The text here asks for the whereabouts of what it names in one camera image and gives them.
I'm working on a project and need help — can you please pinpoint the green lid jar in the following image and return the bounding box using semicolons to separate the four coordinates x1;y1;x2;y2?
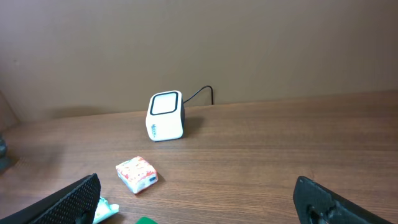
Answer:
136;217;157;224

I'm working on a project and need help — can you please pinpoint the white barcode scanner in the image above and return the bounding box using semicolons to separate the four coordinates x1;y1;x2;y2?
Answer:
146;90;185;142

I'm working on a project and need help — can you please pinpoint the teal snack packet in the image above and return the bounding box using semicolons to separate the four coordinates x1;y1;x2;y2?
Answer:
93;197;119;224

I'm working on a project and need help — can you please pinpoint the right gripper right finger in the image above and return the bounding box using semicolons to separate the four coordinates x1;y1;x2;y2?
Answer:
293;176;392;224

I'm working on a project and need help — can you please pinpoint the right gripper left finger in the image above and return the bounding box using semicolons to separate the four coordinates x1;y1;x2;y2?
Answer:
1;173;101;224

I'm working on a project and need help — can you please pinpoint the black scanner cable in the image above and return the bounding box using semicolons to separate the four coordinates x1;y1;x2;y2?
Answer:
182;85;215;106

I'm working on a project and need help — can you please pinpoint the grey plastic mesh basket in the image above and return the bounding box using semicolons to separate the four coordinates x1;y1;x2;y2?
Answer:
0;136;11;172

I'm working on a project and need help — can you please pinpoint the red white tissue pack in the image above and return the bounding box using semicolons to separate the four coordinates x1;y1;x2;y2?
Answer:
116;156;159;194

